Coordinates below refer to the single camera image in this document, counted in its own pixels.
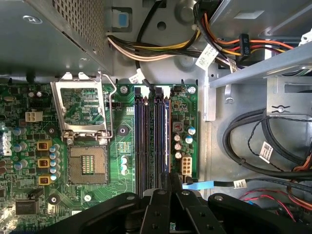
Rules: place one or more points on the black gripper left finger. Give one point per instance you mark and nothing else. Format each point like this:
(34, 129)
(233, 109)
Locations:
(156, 214)

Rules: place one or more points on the RAM stick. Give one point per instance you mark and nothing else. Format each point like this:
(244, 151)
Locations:
(167, 136)

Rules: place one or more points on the grey power supply unit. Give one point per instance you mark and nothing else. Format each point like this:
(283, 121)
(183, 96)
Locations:
(36, 44)

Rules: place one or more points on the blue plastic release tab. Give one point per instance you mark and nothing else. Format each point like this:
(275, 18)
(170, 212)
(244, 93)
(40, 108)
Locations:
(123, 20)

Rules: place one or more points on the CPU socket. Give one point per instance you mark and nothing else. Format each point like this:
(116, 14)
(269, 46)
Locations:
(87, 165)

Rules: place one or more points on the green motherboard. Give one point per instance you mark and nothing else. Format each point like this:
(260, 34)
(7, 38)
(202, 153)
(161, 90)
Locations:
(114, 146)

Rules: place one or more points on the black power connector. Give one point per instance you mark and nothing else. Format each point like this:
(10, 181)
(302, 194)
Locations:
(244, 46)

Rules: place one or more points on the black PC case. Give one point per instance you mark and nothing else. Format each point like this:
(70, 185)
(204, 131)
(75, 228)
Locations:
(212, 146)

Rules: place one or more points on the metal socket cover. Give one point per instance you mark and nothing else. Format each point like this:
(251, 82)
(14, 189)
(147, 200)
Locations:
(58, 107)

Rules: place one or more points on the grey metal drive cage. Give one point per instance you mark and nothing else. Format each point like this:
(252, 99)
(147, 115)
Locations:
(280, 61)

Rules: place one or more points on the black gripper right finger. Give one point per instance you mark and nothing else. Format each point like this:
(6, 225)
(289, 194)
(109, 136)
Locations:
(197, 214)

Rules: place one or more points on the RAM slot white latches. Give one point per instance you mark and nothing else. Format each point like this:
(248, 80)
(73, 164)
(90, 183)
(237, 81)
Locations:
(147, 146)
(165, 92)

